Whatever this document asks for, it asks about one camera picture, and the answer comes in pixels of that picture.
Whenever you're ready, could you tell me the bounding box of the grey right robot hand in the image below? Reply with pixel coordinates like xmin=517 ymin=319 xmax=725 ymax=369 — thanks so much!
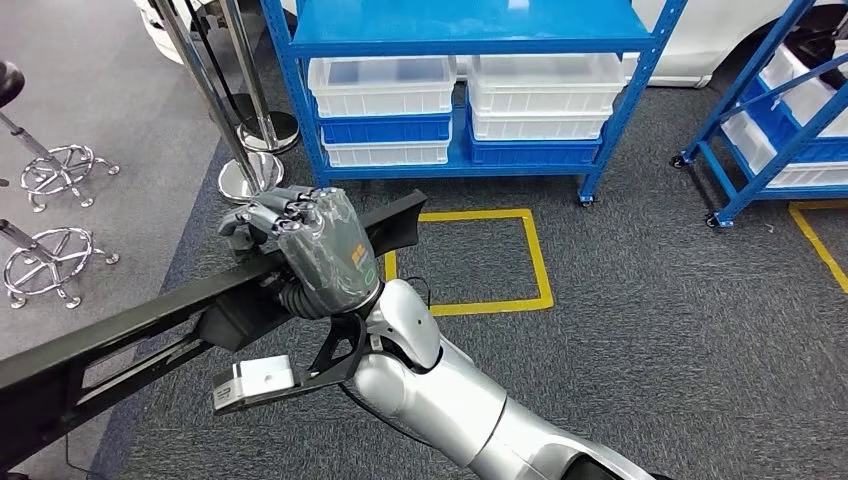
xmin=218 ymin=186 xmax=384 ymax=317

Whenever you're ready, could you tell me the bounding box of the long black plastic car part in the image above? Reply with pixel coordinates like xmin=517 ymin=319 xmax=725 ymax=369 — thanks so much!
xmin=0 ymin=190 xmax=429 ymax=473

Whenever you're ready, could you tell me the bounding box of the blue metal shelf rack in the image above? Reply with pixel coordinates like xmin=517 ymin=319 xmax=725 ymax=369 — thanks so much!
xmin=260 ymin=0 xmax=688 ymax=208
xmin=670 ymin=0 xmax=848 ymax=230

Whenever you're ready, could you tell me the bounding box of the blue plastic bin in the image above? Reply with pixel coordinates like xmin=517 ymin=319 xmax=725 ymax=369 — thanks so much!
xmin=317 ymin=112 xmax=454 ymax=146
xmin=738 ymin=79 xmax=848 ymax=164
xmin=466 ymin=122 xmax=604 ymax=167

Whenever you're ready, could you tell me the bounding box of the chrome stool with black seat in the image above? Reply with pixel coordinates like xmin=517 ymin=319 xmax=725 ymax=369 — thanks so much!
xmin=0 ymin=218 xmax=122 ymax=311
xmin=0 ymin=60 xmax=122 ymax=215

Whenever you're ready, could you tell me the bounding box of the white car with red stripe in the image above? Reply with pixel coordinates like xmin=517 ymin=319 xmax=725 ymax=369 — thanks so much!
xmin=132 ymin=0 xmax=848 ymax=89

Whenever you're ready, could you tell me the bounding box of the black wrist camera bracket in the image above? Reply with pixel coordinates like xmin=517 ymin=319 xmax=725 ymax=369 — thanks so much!
xmin=215 ymin=312 xmax=370 ymax=417

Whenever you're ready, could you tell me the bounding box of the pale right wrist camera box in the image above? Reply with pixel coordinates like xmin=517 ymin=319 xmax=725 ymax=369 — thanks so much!
xmin=211 ymin=355 xmax=296 ymax=415

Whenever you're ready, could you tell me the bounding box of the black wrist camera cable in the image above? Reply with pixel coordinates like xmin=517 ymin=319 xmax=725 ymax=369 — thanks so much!
xmin=336 ymin=276 xmax=435 ymax=448

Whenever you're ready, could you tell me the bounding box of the chrome stanchion post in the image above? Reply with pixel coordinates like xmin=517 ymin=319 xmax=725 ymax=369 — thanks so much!
xmin=148 ymin=0 xmax=286 ymax=204
xmin=218 ymin=0 xmax=301 ymax=155

